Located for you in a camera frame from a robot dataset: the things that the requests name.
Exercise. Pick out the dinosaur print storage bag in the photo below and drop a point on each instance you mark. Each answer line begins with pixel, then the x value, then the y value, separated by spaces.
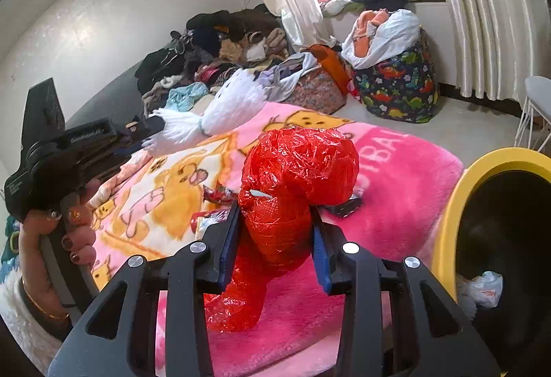
pixel 400 93

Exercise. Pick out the black wrapper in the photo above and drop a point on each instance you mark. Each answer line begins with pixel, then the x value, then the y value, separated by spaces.
pixel 344 208

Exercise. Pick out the pile of clothes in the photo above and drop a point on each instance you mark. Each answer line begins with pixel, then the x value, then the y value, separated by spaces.
pixel 224 45

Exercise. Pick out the wide cream curtain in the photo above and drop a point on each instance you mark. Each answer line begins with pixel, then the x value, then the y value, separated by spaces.
pixel 486 15

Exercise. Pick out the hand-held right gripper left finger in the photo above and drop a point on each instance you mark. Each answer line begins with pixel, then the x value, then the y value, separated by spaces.
pixel 228 250

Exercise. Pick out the floral storage bag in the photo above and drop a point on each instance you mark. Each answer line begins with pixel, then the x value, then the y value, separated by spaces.
pixel 318 93

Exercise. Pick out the orange cloth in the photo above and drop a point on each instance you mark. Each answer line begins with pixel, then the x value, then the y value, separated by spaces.
pixel 333 63

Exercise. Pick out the red and white snack wrapper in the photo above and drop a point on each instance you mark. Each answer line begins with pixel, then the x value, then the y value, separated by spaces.
pixel 206 220

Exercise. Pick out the red plastic bag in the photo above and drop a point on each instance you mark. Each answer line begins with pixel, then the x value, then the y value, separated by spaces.
pixel 297 170

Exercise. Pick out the white fringed cloth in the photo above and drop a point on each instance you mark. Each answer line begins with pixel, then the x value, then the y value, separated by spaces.
pixel 232 101

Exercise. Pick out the person's left hand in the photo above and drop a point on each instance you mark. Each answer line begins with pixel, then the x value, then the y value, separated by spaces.
pixel 79 239

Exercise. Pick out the yellow rimmed black bin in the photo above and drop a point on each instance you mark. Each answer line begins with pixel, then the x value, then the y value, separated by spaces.
pixel 447 222

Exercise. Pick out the teal cloth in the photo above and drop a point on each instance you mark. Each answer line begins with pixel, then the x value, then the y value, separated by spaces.
pixel 185 95

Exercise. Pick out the person's left forearm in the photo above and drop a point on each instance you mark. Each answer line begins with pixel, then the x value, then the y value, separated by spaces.
pixel 19 329

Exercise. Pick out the large white plastic bag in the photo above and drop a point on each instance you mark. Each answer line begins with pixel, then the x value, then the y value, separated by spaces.
pixel 396 32

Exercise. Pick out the white grey garment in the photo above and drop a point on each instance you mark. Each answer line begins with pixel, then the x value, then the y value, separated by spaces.
pixel 297 67

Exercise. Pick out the colourful patterned quilt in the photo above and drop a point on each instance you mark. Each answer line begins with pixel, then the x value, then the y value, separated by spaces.
pixel 7 248

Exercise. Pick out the pink printed blanket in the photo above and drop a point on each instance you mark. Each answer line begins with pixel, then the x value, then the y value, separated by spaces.
pixel 387 196

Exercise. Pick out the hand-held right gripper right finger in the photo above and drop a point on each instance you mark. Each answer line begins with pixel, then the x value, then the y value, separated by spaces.
pixel 320 263

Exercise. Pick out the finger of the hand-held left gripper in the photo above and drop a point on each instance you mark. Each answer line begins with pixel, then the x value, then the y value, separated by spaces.
pixel 150 126
pixel 131 149

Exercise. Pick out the white stool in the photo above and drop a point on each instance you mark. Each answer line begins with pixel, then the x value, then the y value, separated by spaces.
pixel 540 91

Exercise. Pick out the white plastic bag scrap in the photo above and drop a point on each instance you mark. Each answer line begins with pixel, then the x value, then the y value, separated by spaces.
pixel 480 288

